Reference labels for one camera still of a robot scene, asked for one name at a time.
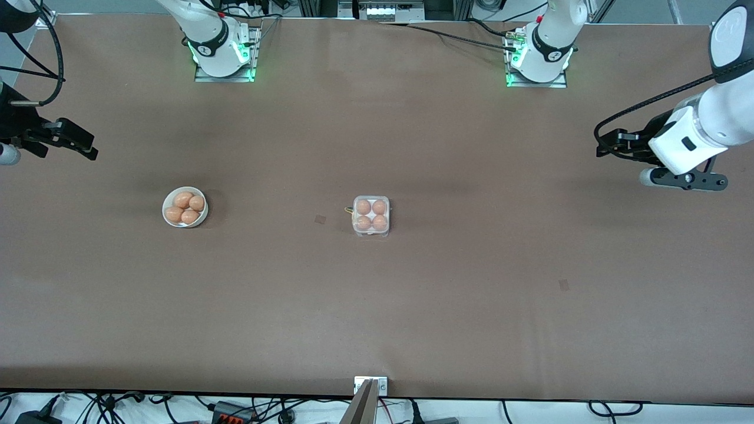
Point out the white ceramic bowl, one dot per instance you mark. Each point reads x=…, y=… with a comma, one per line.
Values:
x=204, y=219

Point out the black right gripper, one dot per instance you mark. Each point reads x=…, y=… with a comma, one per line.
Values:
x=16, y=121

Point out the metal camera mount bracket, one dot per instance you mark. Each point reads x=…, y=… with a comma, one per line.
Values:
x=383, y=386

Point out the clear plastic egg carton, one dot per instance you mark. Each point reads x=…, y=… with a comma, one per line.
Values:
x=371, y=234

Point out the black power strip red switches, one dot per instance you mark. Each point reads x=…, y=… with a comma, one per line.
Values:
x=230, y=412

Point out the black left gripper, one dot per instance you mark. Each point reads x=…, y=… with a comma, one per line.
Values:
x=655, y=131

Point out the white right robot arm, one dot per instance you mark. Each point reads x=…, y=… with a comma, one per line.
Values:
x=212, y=47

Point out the white power strip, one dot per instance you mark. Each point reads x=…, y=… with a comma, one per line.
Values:
x=383, y=10

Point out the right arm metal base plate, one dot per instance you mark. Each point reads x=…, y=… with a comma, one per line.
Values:
x=224, y=78

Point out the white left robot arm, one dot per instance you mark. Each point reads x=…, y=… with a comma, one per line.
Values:
x=707, y=118

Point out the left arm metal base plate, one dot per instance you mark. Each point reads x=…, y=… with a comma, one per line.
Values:
x=536, y=85

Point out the grey camera mount beam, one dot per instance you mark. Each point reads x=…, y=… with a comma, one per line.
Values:
x=362, y=409

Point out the black power adapter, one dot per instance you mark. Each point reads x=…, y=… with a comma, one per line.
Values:
x=35, y=419

